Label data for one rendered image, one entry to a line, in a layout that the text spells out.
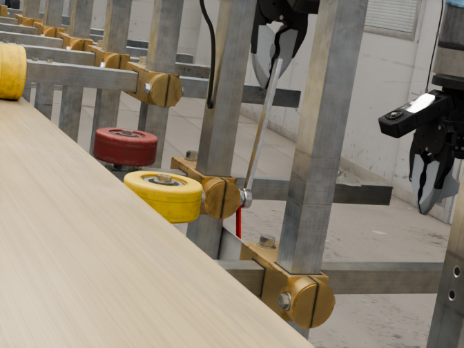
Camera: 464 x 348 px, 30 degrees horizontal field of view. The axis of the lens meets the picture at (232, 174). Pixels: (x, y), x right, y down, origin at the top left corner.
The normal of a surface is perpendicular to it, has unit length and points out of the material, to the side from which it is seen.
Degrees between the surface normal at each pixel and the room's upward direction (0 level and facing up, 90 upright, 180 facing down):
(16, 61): 56
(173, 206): 90
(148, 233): 0
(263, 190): 90
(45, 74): 90
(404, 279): 90
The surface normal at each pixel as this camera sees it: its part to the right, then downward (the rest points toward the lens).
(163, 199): 0.13, 0.22
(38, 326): 0.15, -0.97
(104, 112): 0.40, 0.24
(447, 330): -0.90, -0.05
